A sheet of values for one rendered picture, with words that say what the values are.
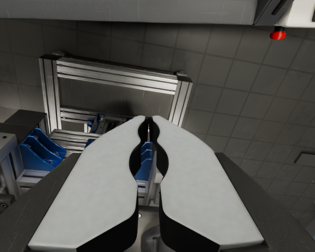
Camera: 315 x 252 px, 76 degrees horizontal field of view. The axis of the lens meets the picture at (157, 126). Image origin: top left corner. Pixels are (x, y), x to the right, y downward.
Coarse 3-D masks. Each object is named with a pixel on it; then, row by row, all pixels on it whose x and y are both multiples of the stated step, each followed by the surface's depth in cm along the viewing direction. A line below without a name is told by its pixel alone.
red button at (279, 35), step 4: (276, 28) 50; (280, 28) 50; (272, 32) 51; (276, 32) 50; (280, 32) 50; (284, 32) 51; (272, 36) 51; (276, 36) 50; (280, 36) 50; (284, 36) 50
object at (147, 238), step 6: (150, 228) 52; (156, 228) 51; (144, 234) 52; (150, 234) 50; (156, 234) 50; (144, 240) 51; (150, 240) 50; (156, 240) 50; (144, 246) 50; (150, 246) 49; (156, 246) 49; (162, 246) 48
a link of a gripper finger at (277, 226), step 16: (224, 160) 8; (240, 176) 8; (240, 192) 7; (256, 192) 7; (256, 208) 6; (272, 208) 6; (256, 224) 6; (272, 224) 6; (288, 224) 6; (272, 240) 5; (288, 240) 5; (304, 240) 5
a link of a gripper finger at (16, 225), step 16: (64, 160) 8; (48, 176) 7; (64, 176) 7; (32, 192) 7; (48, 192) 7; (16, 208) 6; (32, 208) 6; (48, 208) 6; (0, 224) 6; (16, 224) 6; (32, 224) 6; (0, 240) 5; (16, 240) 5
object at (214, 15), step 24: (0, 0) 33; (24, 0) 33; (48, 0) 33; (72, 0) 33; (96, 0) 34; (120, 0) 34; (144, 0) 34; (168, 0) 34; (192, 0) 34; (216, 0) 34; (240, 0) 34; (240, 24) 37
